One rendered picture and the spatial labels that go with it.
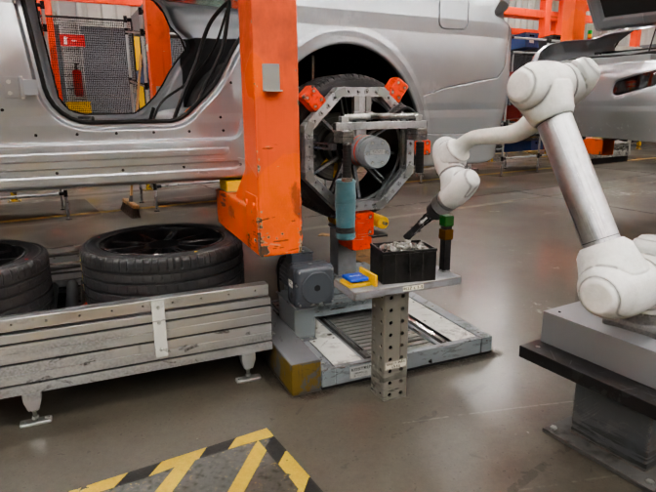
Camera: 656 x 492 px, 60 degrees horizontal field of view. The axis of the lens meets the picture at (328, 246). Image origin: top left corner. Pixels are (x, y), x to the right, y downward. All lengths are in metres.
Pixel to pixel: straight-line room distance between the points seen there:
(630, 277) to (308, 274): 1.20
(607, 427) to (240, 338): 1.28
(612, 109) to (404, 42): 2.14
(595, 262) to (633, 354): 0.30
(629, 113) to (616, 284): 2.98
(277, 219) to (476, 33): 1.52
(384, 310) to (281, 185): 0.57
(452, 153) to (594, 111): 2.52
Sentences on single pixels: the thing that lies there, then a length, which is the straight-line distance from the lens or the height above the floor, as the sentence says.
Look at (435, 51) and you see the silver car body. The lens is 2.91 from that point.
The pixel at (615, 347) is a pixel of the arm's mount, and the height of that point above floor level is 0.38.
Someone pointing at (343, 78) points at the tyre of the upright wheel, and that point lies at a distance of 2.58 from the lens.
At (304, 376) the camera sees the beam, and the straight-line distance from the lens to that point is 2.15.
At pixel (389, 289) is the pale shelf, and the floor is 0.44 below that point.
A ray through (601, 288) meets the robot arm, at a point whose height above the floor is 0.59.
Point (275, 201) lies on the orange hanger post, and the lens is 2.02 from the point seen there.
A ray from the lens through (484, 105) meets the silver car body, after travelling 3.08.
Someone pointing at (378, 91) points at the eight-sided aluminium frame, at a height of 1.10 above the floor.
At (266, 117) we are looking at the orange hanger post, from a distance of 1.98.
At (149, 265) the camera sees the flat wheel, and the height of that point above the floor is 0.48.
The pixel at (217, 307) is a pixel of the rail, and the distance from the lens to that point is 2.14.
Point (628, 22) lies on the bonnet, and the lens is 5.95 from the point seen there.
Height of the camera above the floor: 1.06
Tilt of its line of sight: 14 degrees down
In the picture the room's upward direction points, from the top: straight up
